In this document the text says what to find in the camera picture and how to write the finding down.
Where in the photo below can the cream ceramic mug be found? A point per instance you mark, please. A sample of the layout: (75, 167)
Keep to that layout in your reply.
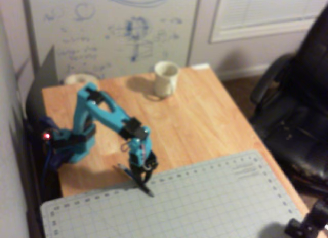
(165, 80)

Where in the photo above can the black leather office chair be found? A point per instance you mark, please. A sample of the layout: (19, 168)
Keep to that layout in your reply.
(297, 115)

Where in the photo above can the white tape roll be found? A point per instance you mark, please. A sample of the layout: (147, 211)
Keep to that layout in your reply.
(79, 79)

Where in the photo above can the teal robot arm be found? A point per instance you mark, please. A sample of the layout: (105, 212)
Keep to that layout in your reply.
(107, 112)

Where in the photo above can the whiteboard with blue writing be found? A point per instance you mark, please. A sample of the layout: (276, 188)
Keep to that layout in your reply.
(115, 30)

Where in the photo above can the black and silver pen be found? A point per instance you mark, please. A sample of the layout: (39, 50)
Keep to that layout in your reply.
(146, 189)

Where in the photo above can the grey gridded cutting mat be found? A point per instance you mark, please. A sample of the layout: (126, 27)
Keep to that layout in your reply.
(179, 202)

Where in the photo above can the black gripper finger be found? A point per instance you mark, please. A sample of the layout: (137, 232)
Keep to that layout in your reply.
(135, 172)
(148, 175)

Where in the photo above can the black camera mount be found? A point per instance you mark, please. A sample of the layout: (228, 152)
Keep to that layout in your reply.
(307, 220)

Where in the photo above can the window with white blinds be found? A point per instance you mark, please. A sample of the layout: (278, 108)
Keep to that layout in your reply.
(264, 15)

